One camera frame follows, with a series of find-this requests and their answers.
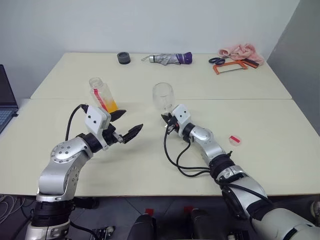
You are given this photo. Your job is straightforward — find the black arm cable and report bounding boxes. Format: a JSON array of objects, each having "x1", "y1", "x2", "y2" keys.
[
  {"x1": 65, "y1": 104, "x2": 90, "y2": 141},
  {"x1": 163, "y1": 124, "x2": 270, "y2": 201}
]

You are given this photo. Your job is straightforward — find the white floor cables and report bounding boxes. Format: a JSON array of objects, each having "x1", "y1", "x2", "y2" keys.
[{"x1": 0, "y1": 194, "x2": 13, "y2": 218}]

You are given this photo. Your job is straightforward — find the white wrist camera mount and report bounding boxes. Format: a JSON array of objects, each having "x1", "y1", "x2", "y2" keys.
[
  {"x1": 84, "y1": 105, "x2": 112, "y2": 151},
  {"x1": 171, "y1": 104, "x2": 191, "y2": 131}
]

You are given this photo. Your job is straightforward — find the orange hacksaw frame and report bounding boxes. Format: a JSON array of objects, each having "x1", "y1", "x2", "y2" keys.
[{"x1": 212, "y1": 60, "x2": 248, "y2": 76}]

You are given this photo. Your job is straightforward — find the dark laptop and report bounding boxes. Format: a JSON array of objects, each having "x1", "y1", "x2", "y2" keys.
[{"x1": 0, "y1": 64, "x2": 20, "y2": 135}]

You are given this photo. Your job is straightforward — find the black device on floor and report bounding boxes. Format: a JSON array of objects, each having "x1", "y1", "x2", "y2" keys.
[{"x1": 91, "y1": 226, "x2": 116, "y2": 240}]

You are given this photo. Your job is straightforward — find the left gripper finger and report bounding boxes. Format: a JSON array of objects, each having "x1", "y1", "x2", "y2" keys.
[
  {"x1": 121, "y1": 123, "x2": 145, "y2": 145},
  {"x1": 109, "y1": 109, "x2": 127, "y2": 124}
]

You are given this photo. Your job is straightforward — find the pink cloth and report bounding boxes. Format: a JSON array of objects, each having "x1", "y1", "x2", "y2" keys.
[{"x1": 218, "y1": 43, "x2": 266, "y2": 67}]

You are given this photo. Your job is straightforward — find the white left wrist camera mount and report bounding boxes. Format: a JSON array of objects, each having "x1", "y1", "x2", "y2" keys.
[{"x1": 84, "y1": 105, "x2": 112, "y2": 151}]

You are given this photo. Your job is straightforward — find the dark blue handled scissors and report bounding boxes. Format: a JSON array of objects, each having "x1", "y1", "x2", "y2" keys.
[{"x1": 208, "y1": 56, "x2": 226, "y2": 65}]

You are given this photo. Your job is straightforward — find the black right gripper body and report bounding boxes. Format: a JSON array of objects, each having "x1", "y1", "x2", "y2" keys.
[{"x1": 166, "y1": 116, "x2": 180, "y2": 135}]

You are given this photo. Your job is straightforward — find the bottle with orange juice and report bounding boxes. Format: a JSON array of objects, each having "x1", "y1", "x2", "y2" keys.
[{"x1": 88, "y1": 77, "x2": 119, "y2": 113}]

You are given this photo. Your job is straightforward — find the black bar with red stripe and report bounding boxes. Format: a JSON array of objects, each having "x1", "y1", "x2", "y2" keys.
[{"x1": 243, "y1": 58, "x2": 260, "y2": 69}]

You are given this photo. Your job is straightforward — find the clear wine glass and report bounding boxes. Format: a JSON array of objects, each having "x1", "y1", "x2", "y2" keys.
[{"x1": 152, "y1": 82, "x2": 175, "y2": 119}]

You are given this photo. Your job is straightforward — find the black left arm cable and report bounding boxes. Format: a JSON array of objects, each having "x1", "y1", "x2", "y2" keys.
[{"x1": 65, "y1": 104, "x2": 90, "y2": 141}]

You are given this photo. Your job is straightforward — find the folded silver purple umbrella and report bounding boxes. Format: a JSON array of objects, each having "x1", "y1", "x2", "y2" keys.
[{"x1": 140, "y1": 51, "x2": 193, "y2": 66}]

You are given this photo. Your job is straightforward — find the dark rounded shape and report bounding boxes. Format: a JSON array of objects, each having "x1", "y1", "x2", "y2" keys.
[
  {"x1": 191, "y1": 208, "x2": 221, "y2": 240},
  {"x1": 133, "y1": 214, "x2": 157, "y2": 240}
]

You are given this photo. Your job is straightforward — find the white and red bottle cap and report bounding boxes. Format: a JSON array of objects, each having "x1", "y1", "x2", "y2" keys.
[{"x1": 229, "y1": 135, "x2": 243, "y2": 146}]

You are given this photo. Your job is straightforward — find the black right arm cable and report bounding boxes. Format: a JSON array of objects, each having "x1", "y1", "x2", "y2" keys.
[{"x1": 163, "y1": 124, "x2": 270, "y2": 201}]

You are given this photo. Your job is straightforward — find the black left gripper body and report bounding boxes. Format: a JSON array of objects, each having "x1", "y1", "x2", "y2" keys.
[{"x1": 103, "y1": 124, "x2": 125, "y2": 146}]

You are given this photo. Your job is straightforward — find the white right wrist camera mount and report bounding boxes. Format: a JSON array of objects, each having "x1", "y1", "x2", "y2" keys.
[{"x1": 171, "y1": 104, "x2": 191, "y2": 131}]

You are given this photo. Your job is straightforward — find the black floor device with wheels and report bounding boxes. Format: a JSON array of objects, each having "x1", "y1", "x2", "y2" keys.
[{"x1": 227, "y1": 231, "x2": 251, "y2": 240}]

